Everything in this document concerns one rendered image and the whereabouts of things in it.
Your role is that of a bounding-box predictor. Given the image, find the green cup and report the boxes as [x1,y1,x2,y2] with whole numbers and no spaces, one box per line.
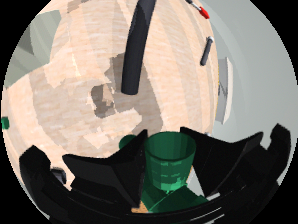
[141,131,196,212]

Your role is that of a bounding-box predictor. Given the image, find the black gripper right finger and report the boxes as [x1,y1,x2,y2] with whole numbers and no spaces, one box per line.
[180,127,265,198]

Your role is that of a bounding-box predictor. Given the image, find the long black rod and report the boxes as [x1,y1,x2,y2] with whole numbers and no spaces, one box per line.
[121,0,157,95]

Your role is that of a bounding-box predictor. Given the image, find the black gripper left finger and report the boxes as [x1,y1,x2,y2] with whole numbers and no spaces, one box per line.
[61,129,148,209]

